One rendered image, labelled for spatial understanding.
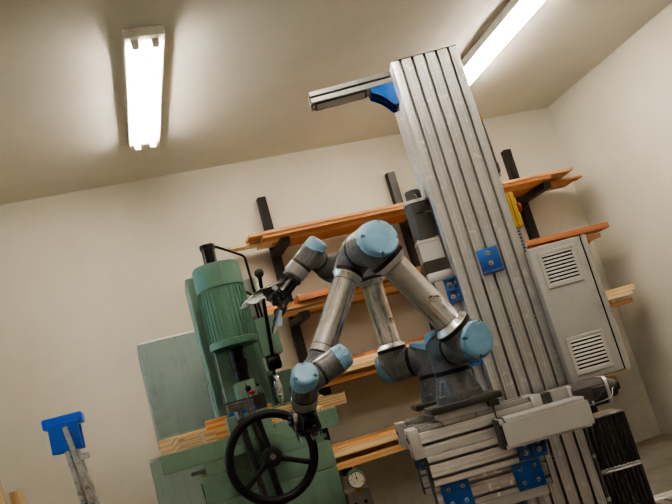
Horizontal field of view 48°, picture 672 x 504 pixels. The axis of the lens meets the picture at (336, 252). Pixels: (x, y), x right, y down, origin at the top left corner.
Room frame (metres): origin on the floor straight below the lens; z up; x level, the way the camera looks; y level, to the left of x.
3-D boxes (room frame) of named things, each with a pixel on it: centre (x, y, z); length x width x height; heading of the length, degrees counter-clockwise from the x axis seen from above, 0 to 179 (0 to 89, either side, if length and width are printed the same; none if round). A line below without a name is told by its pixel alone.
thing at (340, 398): (2.72, 0.40, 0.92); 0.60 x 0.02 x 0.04; 104
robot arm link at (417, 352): (2.94, -0.23, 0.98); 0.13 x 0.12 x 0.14; 66
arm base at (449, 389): (2.44, -0.25, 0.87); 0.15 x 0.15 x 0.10
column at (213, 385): (2.99, 0.52, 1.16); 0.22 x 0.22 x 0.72; 14
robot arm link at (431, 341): (2.43, -0.26, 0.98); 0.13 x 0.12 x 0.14; 26
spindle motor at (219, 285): (2.71, 0.44, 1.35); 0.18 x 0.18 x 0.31
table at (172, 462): (2.59, 0.45, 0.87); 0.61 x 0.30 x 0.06; 104
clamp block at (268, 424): (2.51, 0.43, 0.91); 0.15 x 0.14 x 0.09; 104
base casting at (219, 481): (2.82, 0.47, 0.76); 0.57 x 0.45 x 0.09; 14
